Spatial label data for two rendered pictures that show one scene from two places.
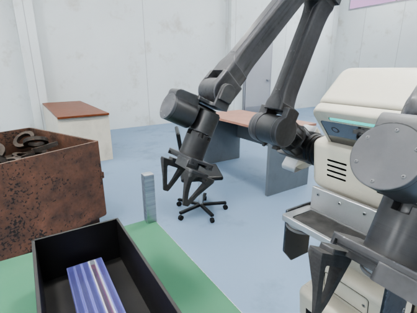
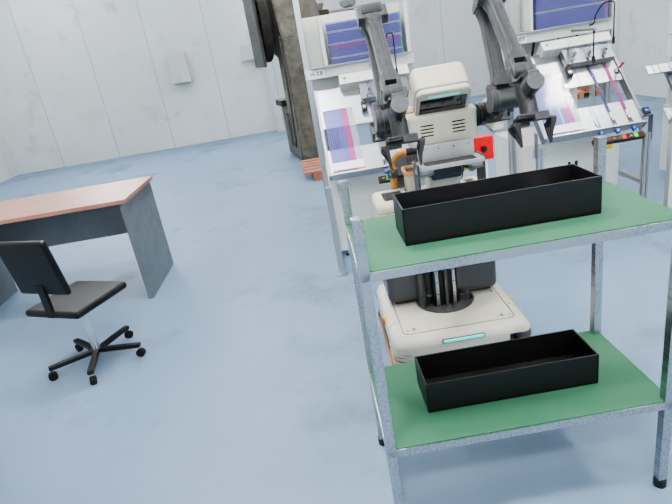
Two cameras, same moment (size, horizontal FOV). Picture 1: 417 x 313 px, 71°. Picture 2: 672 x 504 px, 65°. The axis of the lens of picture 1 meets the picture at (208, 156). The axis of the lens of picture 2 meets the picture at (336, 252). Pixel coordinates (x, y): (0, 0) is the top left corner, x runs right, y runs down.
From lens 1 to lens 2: 1.67 m
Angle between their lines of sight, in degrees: 55
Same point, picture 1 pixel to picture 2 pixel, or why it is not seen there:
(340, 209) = (439, 151)
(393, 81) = (449, 70)
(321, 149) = (415, 122)
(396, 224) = (531, 103)
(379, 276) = (537, 117)
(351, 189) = (438, 138)
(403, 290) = (543, 116)
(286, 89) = not seen: hidden behind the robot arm
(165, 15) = not seen: outside the picture
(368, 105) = (448, 84)
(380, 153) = (534, 80)
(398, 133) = (535, 73)
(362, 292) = not seen: hidden behind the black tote
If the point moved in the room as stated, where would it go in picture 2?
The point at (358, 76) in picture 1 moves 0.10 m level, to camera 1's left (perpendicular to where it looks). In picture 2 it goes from (428, 72) to (418, 75)
